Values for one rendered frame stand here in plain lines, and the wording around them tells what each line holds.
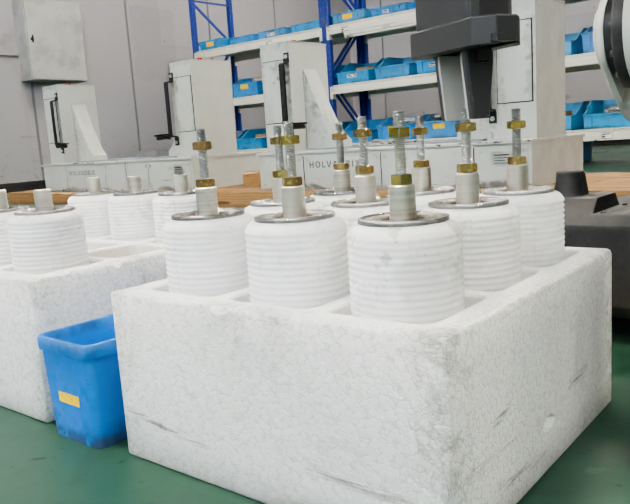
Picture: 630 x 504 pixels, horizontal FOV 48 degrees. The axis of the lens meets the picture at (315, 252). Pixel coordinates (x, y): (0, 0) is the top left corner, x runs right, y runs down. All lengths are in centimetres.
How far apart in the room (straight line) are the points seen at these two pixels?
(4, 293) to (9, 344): 7
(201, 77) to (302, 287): 351
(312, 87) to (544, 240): 289
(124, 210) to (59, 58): 643
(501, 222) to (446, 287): 12
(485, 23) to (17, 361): 68
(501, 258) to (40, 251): 57
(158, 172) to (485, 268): 366
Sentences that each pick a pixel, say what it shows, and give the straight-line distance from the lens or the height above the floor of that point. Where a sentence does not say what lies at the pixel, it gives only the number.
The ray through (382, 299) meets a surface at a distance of 55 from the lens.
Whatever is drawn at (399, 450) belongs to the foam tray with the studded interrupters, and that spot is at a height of 9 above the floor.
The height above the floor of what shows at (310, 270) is 21.
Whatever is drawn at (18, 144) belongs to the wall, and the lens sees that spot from 749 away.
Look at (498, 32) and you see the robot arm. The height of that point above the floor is 40.
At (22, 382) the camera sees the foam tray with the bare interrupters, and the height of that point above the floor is 5.
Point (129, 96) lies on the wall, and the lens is 822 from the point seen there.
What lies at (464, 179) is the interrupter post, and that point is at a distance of 68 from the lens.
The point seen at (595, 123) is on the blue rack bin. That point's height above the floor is 29.
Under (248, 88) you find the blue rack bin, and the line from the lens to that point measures 740.
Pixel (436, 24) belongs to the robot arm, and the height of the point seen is 42.
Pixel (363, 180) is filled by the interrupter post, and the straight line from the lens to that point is 74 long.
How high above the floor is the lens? 32
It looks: 9 degrees down
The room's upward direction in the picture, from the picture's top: 4 degrees counter-clockwise
